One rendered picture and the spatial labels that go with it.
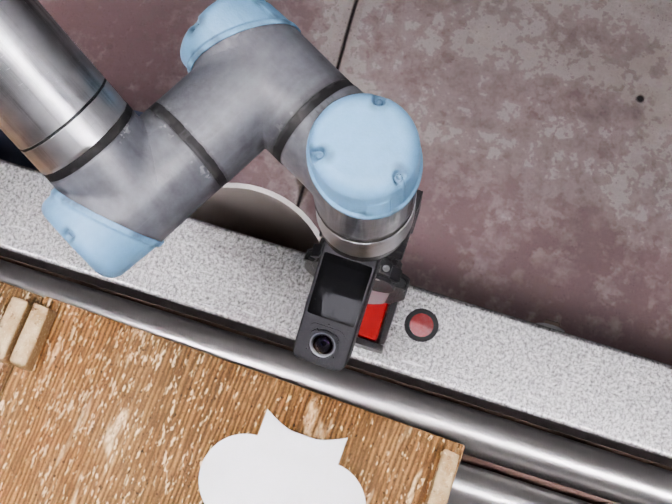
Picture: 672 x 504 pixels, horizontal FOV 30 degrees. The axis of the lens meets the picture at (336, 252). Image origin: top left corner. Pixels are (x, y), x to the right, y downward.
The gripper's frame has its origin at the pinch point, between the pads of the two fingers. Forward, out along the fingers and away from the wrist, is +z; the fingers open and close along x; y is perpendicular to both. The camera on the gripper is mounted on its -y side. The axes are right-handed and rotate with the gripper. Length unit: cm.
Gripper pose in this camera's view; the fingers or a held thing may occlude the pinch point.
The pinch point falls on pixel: (356, 298)
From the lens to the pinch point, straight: 115.1
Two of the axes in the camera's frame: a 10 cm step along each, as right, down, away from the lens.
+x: -9.5, -2.9, 1.0
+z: 0.2, 2.7, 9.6
